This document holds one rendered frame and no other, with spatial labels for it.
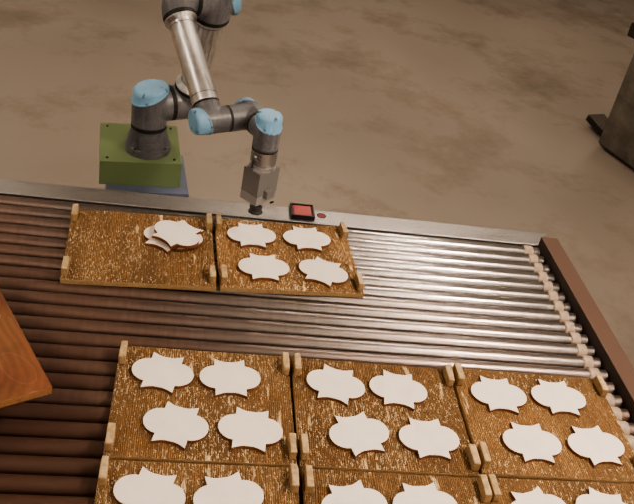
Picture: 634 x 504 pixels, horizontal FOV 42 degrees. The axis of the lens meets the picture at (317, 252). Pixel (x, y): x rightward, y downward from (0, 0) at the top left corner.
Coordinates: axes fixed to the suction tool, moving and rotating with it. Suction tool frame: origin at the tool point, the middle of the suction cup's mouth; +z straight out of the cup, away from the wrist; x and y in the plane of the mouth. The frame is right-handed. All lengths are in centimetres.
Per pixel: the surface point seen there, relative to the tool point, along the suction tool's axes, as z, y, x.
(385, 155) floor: 103, 251, 104
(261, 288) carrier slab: 9.3, -16.3, -19.3
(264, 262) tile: 8.2, -7.7, -12.3
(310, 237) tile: 8.2, 13.7, -11.8
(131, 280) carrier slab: 9.3, -42.0, 4.7
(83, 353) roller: 11, -68, -9
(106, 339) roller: 11, -61, -8
